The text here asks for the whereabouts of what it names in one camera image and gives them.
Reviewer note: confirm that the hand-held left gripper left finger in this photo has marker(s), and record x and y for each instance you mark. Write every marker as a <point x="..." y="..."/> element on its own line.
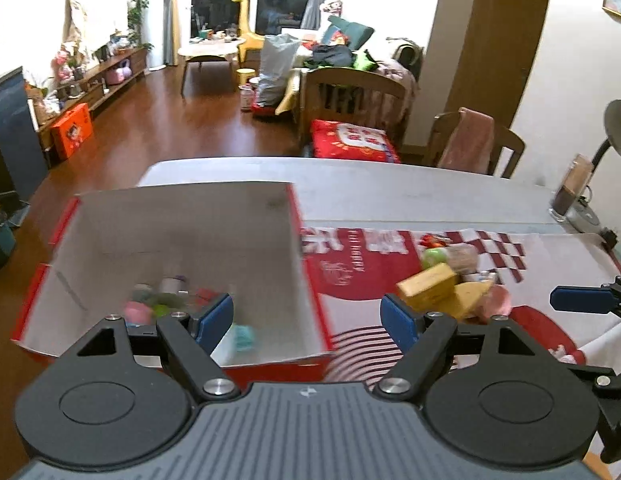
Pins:
<point x="213" y="322"/>

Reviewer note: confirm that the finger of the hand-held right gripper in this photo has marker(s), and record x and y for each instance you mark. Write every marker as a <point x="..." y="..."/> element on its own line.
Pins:
<point x="580" y="298"/>

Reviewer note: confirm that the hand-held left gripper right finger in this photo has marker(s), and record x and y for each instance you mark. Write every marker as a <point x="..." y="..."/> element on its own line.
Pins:
<point x="398" y="322"/>

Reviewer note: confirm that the small teal ball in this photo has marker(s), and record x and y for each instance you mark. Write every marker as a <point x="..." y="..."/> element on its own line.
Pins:
<point x="244" y="337"/>

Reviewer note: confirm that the small yellow carton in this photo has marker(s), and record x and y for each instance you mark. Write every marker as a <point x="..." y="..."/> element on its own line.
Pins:
<point x="428" y="285"/>

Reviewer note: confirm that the red cardboard shoe box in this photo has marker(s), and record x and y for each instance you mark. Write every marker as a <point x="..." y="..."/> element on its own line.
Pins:
<point x="180" y="255"/>

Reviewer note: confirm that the yellow wedge toy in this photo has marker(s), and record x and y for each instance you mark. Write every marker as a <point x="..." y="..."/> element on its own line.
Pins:
<point x="470" y="297"/>

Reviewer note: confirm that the green-lidded toothpick jar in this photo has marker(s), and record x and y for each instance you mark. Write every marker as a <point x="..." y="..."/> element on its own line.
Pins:
<point x="448" y="259"/>

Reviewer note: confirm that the pink bowl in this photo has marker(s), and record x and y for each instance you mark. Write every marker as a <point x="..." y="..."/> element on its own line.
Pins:
<point x="498" y="302"/>

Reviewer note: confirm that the red candy wrapper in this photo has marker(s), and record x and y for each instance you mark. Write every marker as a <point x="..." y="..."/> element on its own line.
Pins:
<point x="433" y="241"/>

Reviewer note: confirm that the small white pink figure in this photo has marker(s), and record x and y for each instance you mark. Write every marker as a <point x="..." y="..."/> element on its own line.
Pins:
<point x="566" y="355"/>

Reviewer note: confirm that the red printed table mat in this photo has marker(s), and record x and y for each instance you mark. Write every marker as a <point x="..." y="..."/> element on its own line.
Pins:
<point x="360" y="270"/>

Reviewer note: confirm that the clear jar with brown contents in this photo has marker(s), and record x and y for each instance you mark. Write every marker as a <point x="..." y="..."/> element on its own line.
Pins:
<point x="570" y="190"/>

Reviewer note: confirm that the grey desk lamp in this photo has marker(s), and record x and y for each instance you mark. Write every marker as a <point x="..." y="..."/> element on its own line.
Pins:
<point x="618" y="120"/>

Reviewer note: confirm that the red printed cushion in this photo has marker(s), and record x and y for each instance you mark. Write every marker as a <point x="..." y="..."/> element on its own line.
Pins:
<point x="355" y="142"/>

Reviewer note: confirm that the pink towel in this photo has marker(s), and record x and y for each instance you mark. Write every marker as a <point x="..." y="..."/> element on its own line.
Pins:
<point x="465" y="140"/>

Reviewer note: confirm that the white jar with red label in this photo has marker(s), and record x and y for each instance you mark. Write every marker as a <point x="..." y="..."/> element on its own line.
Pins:
<point x="246" y="99"/>

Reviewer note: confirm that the teal bucket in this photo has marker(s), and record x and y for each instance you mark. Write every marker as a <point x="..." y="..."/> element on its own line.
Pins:
<point x="1" y="240"/>

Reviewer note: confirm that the orange printed box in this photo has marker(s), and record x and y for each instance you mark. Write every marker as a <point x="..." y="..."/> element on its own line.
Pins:
<point x="70" y="132"/>

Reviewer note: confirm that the wooden slatted chair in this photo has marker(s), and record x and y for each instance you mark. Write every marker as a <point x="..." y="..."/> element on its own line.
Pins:
<point x="350" y="85"/>

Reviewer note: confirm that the small yellow stool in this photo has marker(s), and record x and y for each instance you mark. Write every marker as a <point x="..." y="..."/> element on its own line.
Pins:
<point x="245" y="76"/>

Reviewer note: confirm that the brown wooden door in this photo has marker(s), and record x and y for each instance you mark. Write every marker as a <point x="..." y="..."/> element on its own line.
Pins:
<point x="490" y="60"/>

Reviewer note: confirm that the large grey plastic bag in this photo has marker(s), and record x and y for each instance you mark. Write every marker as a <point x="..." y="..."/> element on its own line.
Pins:
<point x="275" y="72"/>

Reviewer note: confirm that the wooden media cabinet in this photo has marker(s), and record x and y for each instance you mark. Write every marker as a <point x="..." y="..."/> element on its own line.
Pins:
<point x="105" y="80"/>

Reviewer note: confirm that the pink kettlebell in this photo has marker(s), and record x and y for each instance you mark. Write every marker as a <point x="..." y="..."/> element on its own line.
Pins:
<point x="118" y="74"/>

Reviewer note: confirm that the wooden coffee table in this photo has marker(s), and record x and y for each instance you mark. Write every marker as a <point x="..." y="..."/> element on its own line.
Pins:
<point x="208" y="51"/>

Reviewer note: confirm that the dark television screen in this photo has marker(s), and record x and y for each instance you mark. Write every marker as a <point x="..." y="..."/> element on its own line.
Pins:
<point x="15" y="135"/>

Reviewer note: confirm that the cluttered sofa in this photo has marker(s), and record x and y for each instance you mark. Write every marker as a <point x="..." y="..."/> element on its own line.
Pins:
<point x="350" y="45"/>

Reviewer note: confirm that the yellow giraffe toy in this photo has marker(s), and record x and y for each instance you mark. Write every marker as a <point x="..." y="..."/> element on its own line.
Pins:
<point x="248" y="25"/>

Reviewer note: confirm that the white standing air conditioner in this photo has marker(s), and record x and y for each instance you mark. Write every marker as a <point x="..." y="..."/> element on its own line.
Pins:
<point x="153" y="15"/>

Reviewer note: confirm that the green potted plant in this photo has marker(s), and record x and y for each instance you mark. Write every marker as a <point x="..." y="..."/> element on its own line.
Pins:
<point x="139" y="10"/>

